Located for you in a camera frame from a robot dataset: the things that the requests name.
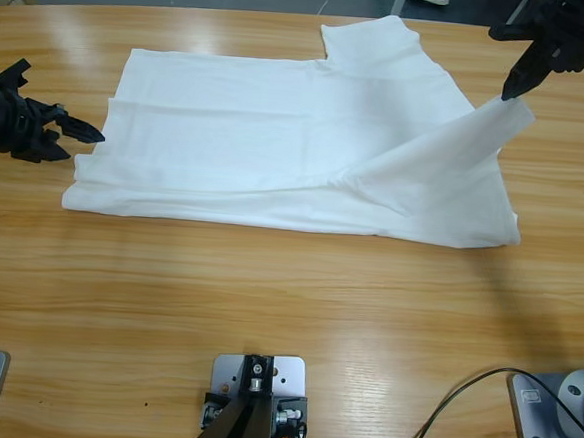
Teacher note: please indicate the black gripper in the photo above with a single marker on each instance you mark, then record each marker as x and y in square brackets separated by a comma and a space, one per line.
[571, 28]
[13, 124]

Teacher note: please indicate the white T-shirt black logo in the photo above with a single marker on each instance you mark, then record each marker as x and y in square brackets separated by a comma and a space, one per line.
[226, 149]

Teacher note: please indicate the white slanted metal leg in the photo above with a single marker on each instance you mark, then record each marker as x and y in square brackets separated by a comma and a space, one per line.
[521, 7]

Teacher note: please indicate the white upright metal leg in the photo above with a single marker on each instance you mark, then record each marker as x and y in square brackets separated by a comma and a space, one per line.
[401, 0]

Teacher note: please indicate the white mounting plate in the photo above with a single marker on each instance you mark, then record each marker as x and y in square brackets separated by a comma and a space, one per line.
[291, 372]

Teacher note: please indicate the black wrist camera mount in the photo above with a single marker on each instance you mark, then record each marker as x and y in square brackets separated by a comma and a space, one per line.
[14, 71]
[510, 31]

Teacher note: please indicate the black corner bracket silver knob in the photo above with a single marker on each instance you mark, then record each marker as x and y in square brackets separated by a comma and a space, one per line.
[210, 414]
[288, 411]

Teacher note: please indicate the dark camera post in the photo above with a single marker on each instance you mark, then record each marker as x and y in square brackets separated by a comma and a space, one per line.
[242, 436]

